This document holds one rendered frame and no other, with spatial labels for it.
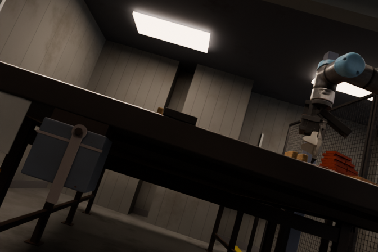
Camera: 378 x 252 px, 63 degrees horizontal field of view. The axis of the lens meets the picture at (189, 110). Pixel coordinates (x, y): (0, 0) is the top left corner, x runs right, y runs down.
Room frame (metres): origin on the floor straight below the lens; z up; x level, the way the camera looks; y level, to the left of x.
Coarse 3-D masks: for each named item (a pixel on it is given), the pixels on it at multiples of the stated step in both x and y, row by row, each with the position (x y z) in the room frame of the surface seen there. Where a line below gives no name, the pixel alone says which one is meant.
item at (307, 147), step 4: (304, 144) 1.06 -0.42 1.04; (308, 144) 1.05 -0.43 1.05; (304, 148) 1.07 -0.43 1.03; (308, 148) 1.06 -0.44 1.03; (312, 148) 1.05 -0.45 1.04; (308, 152) 1.07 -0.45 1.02; (312, 152) 1.06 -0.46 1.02; (312, 156) 1.06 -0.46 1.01; (316, 156) 1.05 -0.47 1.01; (312, 160) 1.06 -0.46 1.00
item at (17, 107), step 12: (0, 96) 0.67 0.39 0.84; (12, 96) 0.67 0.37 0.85; (0, 108) 0.67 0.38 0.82; (12, 108) 0.67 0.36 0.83; (24, 108) 0.67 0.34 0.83; (0, 120) 0.67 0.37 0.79; (12, 120) 0.67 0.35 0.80; (0, 132) 0.67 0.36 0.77; (12, 132) 0.67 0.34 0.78; (0, 144) 0.67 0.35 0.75; (12, 144) 0.67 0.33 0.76
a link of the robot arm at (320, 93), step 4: (316, 88) 0.99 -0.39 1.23; (320, 88) 0.98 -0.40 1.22; (324, 88) 0.97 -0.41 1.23; (312, 92) 1.00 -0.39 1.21; (316, 92) 0.98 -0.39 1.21; (320, 92) 0.98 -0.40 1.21; (324, 92) 0.96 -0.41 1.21; (328, 92) 0.97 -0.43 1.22; (332, 92) 0.97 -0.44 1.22; (312, 96) 1.00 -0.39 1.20; (316, 96) 0.98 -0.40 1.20; (320, 96) 0.97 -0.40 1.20; (324, 96) 0.97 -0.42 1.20; (328, 96) 0.97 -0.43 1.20; (332, 96) 0.97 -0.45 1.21; (324, 100) 0.97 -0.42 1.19; (328, 100) 0.97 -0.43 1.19; (332, 100) 0.97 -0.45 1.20; (332, 104) 0.99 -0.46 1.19
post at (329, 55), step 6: (330, 54) 2.69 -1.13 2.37; (336, 54) 2.69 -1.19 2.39; (288, 228) 2.72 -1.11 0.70; (288, 234) 2.70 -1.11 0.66; (294, 234) 2.69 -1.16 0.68; (300, 234) 2.69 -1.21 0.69; (282, 240) 2.78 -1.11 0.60; (288, 240) 2.69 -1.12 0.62; (294, 240) 2.69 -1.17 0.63; (282, 246) 2.75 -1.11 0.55; (288, 246) 2.69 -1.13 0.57; (294, 246) 2.69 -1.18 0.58
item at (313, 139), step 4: (312, 132) 0.97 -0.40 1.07; (316, 132) 0.96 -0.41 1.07; (308, 136) 0.96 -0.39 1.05; (312, 136) 0.96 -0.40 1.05; (316, 136) 0.95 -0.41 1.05; (304, 140) 0.95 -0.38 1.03; (308, 140) 0.95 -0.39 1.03; (312, 140) 0.95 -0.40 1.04; (316, 140) 0.94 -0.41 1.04; (320, 140) 0.93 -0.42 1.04; (312, 144) 0.94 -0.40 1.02; (316, 144) 0.93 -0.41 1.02; (320, 144) 0.93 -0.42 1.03; (316, 148) 0.93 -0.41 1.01; (320, 148) 0.93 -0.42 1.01; (316, 152) 0.93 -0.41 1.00; (320, 152) 0.93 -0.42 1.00
